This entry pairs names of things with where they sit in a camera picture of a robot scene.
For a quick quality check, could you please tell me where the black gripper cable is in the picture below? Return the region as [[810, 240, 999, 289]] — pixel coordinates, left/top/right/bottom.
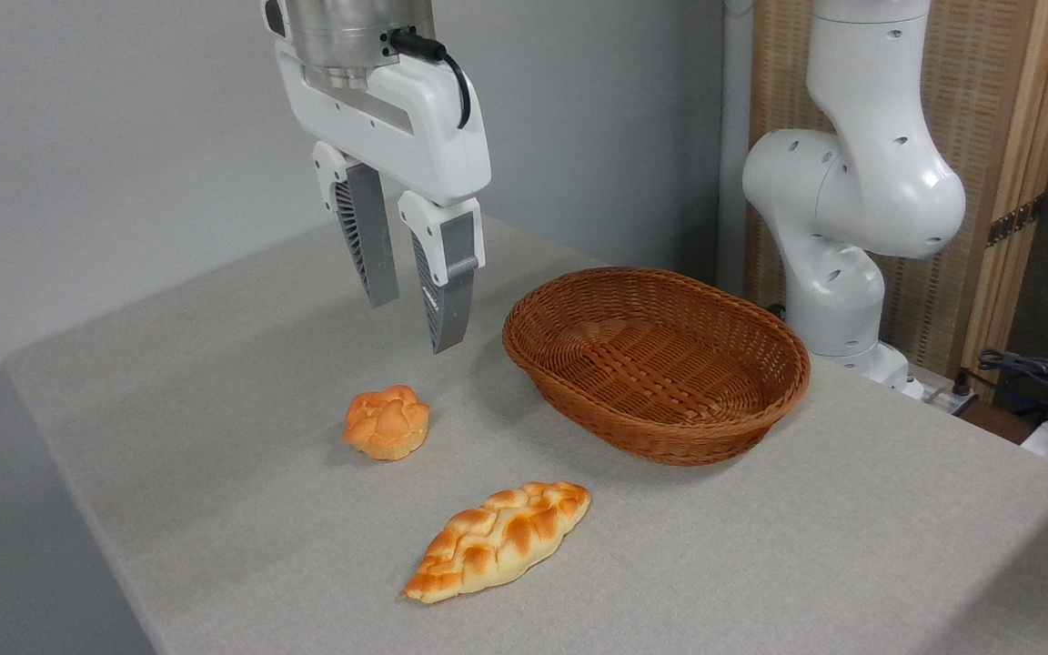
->
[[388, 27, 472, 130]]

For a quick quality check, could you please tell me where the white power strip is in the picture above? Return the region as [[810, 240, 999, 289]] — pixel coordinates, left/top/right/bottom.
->
[[917, 371, 980, 417]]

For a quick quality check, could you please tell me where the brown wicker oval basket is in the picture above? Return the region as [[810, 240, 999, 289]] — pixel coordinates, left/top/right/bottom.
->
[[501, 267, 811, 468]]

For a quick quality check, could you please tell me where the round orange bread bun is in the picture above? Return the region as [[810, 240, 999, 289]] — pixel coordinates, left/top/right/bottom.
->
[[343, 385, 431, 461]]

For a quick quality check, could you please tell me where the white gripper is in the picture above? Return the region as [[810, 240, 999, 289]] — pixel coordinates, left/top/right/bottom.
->
[[274, 41, 493, 355]]

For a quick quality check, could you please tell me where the long braided bread loaf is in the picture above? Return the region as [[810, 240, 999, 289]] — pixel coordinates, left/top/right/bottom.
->
[[401, 481, 592, 605]]

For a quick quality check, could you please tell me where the dark tangled cable bundle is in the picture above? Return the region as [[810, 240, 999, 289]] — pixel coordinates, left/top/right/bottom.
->
[[974, 348, 1048, 428]]

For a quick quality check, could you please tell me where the black screen hinge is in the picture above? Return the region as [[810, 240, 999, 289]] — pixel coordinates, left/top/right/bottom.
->
[[986, 195, 1046, 247]]

